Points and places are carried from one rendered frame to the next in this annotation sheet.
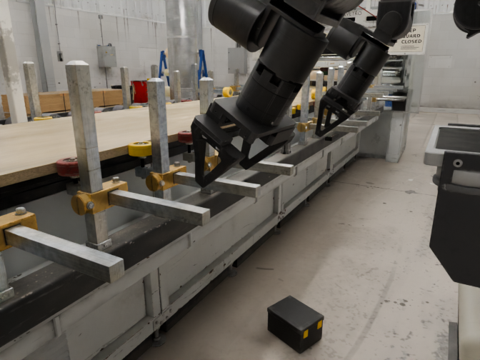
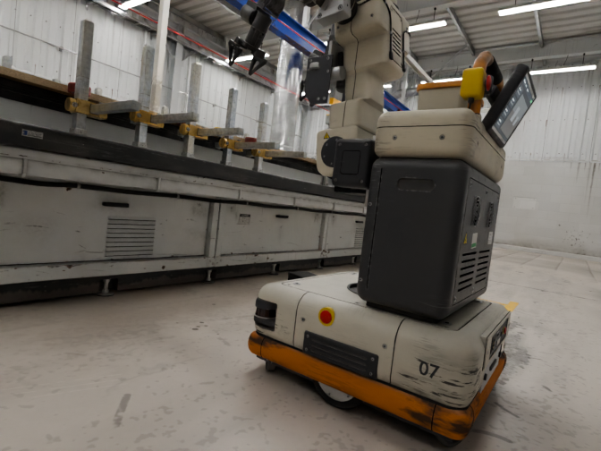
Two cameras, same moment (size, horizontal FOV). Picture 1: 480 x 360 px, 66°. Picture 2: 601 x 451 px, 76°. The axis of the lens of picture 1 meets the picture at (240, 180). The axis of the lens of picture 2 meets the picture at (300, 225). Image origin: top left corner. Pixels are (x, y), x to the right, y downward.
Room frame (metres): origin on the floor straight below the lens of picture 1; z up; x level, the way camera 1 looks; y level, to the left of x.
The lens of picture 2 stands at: (-0.93, -0.42, 0.54)
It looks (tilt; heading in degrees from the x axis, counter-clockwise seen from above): 3 degrees down; 6
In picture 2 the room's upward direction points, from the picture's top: 7 degrees clockwise
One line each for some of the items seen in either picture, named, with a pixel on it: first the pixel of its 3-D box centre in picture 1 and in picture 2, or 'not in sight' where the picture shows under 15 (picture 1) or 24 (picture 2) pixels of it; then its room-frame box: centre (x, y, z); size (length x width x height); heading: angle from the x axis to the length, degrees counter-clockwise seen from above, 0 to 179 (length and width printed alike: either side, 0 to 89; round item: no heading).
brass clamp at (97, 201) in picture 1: (101, 196); (193, 131); (0.87, 0.35, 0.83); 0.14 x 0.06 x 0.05; 151
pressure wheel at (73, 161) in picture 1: (75, 178); not in sight; (0.94, 0.43, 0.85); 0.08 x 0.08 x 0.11
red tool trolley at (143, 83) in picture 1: (146, 95); not in sight; (10.46, 2.58, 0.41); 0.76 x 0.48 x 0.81; 158
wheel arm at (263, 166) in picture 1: (234, 163); (275, 154); (1.28, 0.02, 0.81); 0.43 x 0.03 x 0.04; 61
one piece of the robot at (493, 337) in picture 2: not in sight; (496, 336); (0.22, -0.90, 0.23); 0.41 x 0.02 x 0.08; 151
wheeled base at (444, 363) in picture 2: not in sight; (385, 328); (0.36, -0.60, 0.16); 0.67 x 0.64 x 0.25; 61
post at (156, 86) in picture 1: (161, 161); (229, 133); (1.07, 0.23, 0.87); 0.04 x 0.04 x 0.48; 61
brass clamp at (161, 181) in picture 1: (166, 177); (231, 144); (1.09, 0.22, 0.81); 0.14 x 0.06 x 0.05; 151
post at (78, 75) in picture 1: (89, 167); (191, 113); (0.85, 0.36, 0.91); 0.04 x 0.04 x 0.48; 61
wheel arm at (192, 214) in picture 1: (131, 201); (208, 132); (0.84, 0.26, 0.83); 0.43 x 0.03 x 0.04; 61
